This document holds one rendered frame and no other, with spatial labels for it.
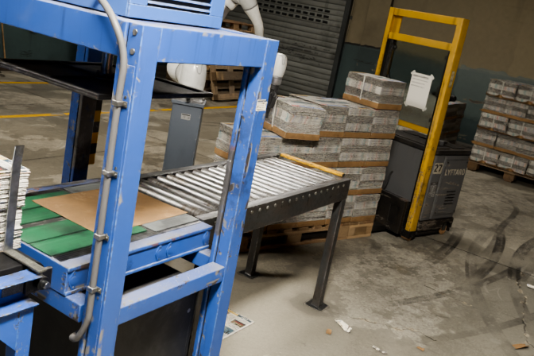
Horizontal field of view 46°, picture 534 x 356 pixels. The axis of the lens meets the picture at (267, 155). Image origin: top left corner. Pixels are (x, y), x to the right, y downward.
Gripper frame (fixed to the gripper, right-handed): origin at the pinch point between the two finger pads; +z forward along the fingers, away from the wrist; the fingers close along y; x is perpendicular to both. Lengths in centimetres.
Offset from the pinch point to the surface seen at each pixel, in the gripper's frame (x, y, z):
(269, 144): 6.5, -18.8, 17.9
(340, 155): -65, -17, 21
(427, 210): -172, -32, 57
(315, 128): -23.4, -26.1, 1.7
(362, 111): -76, -17, -14
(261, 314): 47, -94, 99
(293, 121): -4.9, -23.6, -0.1
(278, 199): 83, -122, 22
